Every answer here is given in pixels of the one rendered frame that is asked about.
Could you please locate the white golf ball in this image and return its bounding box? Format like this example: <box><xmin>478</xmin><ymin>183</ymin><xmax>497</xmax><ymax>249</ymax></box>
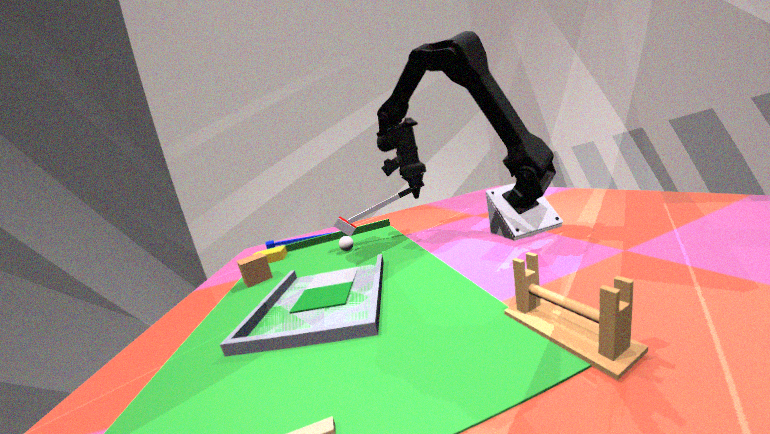
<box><xmin>339</xmin><ymin>236</ymin><xmax>354</xmax><ymax>251</ymax></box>

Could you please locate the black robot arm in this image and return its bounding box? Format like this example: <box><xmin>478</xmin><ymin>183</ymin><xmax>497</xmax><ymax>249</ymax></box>
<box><xmin>376</xmin><ymin>31</ymin><xmax>556</xmax><ymax>214</ymax></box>

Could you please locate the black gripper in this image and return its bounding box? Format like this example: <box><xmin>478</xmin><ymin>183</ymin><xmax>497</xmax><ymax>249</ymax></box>
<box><xmin>396</xmin><ymin>143</ymin><xmax>427</xmax><ymax>199</ymax></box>

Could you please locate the green flat mat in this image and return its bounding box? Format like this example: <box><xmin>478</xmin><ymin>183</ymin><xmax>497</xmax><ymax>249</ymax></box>
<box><xmin>104</xmin><ymin>225</ymin><xmax>592</xmax><ymax>434</ymax></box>

